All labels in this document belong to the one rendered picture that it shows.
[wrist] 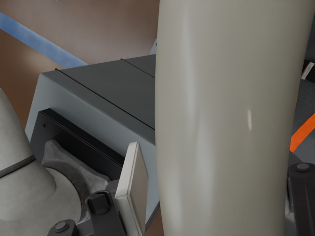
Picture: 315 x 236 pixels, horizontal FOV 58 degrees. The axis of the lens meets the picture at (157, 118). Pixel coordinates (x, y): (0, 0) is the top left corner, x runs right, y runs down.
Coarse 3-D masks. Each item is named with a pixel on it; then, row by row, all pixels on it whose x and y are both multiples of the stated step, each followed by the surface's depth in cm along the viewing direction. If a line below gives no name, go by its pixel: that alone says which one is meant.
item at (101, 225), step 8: (96, 192) 14; (104, 192) 14; (88, 200) 13; (96, 200) 13; (104, 200) 13; (112, 200) 13; (88, 208) 13; (96, 208) 13; (104, 208) 13; (112, 208) 13; (96, 216) 13; (104, 216) 13; (112, 216) 13; (96, 224) 12; (104, 224) 12; (112, 224) 12; (120, 224) 12; (96, 232) 12; (104, 232) 12; (112, 232) 12; (120, 232) 11
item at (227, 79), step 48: (192, 0) 5; (240, 0) 4; (288, 0) 4; (192, 48) 5; (240, 48) 5; (288, 48) 5; (192, 96) 5; (240, 96) 5; (288, 96) 5; (192, 144) 5; (240, 144) 5; (288, 144) 6; (192, 192) 6; (240, 192) 5
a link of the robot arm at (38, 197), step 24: (24, 168) 51; (48, 168) 60; (0, 192) 47; (24, 192) 49; (48, 192) 53; (72, 192) 58; (0, 216) 45; (24, 216) 48; (48, 216) 51; (72, 216) 57
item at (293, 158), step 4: (292, 156) 15; (296, 156) 15; (292, 160) 14; (296, 160) 14; (300, 160) 14; (288, 164) 14; (288, 168) 14; (288, 172) 13; (288, 176) 13; (288, 180) 13; (288, 184) 13; (288, 188) 13; (288, 192) 13; (288, 196) 14; (292, 204) 13
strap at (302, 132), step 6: (312, 120) 119; (300, 126) 122; (306, 126) 121; (312, 126) 120; (300, 132) 122; (306, 132) 121; (294, 138) 124; (300, 138) 123; (294, 144) 124; (294, 150) 125
